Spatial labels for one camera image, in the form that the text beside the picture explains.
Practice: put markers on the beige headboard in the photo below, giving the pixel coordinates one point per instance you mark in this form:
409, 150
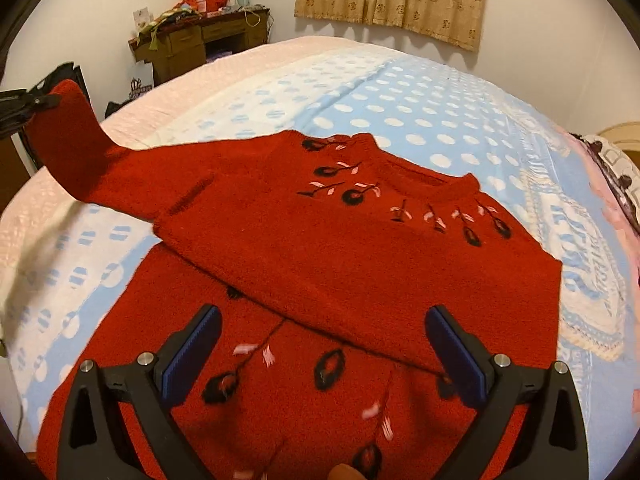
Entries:
622, 130

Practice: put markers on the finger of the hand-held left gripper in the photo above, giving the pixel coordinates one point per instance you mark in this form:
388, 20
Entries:
15, 121
30, 100

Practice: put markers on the blue dotted blanket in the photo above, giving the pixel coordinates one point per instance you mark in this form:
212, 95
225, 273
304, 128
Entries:
425, 110

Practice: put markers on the red knitted sweater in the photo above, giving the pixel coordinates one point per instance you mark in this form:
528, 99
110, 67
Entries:
320, 260

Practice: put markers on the brown wooden desk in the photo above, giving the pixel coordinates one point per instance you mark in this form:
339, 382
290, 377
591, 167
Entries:
180, 47

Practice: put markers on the colourful cloth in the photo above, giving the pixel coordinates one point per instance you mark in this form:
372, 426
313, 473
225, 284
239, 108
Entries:
160, 25

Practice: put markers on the patterned pillow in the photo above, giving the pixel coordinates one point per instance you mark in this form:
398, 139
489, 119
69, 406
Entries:
617, 170

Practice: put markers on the pale pink bed sheet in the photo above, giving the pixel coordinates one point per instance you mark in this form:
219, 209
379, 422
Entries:
200, 75

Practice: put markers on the white card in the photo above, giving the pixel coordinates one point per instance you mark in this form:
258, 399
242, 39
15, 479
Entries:
142, 19

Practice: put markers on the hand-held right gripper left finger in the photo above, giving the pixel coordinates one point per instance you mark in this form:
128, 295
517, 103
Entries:
192, 347

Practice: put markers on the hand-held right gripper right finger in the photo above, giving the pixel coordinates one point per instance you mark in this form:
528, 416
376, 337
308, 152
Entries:
455, 352

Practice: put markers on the white paper bag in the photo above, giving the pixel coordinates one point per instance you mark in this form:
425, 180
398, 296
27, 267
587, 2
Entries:
140, 82

